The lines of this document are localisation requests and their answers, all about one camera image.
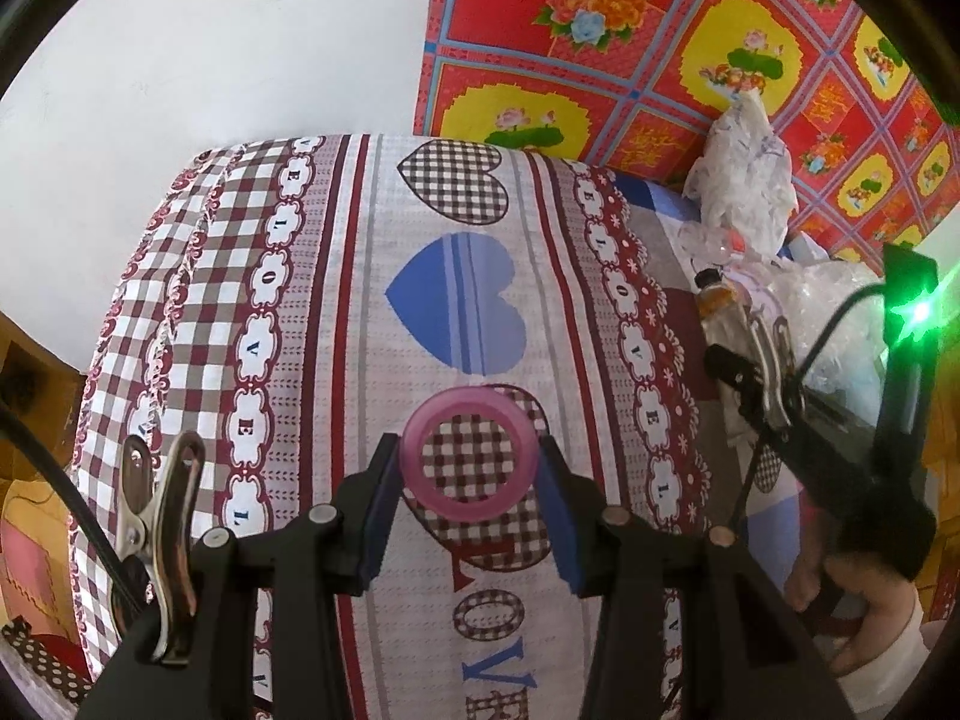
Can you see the person's right hand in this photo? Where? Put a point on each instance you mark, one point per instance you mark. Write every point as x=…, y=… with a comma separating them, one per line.
x=881, y=615

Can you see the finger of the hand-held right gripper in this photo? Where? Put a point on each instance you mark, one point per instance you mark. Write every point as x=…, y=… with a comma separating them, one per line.
x=731, y=369

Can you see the checked heart print bed sheet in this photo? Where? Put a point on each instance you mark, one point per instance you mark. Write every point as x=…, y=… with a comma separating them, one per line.
x=420, y=277

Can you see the wooden furniture panel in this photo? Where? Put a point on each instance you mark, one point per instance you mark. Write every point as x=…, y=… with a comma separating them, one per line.
x=30, y=390

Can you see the white crumpled plastic bag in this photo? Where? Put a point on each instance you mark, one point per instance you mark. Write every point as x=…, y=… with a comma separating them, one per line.
x=739, y=172

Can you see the metal spring clip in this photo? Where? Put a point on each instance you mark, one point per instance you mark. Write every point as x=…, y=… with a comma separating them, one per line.
x=772, y=367
x=169, y=540

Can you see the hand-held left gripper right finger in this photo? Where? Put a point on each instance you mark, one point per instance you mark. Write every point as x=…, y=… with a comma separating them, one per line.
x=562, y=532

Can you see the polka dot cloth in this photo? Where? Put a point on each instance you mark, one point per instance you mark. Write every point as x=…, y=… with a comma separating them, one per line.
x=37, y=660

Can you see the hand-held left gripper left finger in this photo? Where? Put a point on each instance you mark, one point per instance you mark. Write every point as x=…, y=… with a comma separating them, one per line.
x=379, y=517

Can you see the clear plastic wrap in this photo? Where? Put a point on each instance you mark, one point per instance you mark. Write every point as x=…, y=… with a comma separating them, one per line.
x=825, y=300

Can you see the small bottle brown liquid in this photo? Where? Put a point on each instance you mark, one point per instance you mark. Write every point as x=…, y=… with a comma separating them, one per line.
x=716, y=304

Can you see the yellow red floral cloth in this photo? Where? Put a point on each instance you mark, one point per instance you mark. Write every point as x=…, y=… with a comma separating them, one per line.
x=37, y=540

